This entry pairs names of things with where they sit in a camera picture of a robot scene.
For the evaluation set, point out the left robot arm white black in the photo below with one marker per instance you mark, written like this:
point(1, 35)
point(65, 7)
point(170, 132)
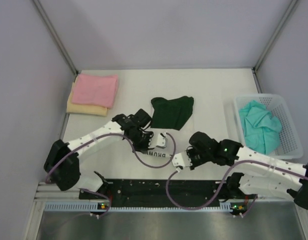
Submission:
point(63, 163)

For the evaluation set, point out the left aluminium frame post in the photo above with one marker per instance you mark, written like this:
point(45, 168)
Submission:
point(54, 35)

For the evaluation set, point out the folded pink t shirt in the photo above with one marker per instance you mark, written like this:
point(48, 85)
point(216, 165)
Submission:
point(95, 90)

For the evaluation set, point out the teal t shirt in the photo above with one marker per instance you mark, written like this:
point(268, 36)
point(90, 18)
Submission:
point(260, 128)

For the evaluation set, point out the aluminium frame post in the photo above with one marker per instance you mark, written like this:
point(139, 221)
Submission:
point(54, 35)
point(288, 13)

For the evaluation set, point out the right aluminium frame post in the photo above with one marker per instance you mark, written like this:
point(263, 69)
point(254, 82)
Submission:
point(288, 13)

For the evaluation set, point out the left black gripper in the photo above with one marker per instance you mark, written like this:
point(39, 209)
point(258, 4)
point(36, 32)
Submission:
point(143, 149)

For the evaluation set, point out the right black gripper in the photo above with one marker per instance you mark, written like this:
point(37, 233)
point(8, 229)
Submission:
point(189, 152)

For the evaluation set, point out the white and green t shirt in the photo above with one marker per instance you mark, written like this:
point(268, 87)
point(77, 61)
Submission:
point(173, 116)

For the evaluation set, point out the folded beige t shirt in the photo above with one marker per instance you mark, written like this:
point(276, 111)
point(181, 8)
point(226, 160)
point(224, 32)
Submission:
point(85, 109)

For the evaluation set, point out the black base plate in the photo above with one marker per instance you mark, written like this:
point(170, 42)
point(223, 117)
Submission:
point(151, 193)

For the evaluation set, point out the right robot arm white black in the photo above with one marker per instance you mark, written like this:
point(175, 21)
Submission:
point(250, 172)

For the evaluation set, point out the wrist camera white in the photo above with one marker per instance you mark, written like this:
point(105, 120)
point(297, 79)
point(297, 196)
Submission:
point(158, 140)
point(181, 161)

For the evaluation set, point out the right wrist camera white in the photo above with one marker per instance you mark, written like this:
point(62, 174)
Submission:
point(181, 161)

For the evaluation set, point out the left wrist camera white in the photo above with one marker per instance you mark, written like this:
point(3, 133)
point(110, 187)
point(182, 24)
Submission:
point(158, 140)

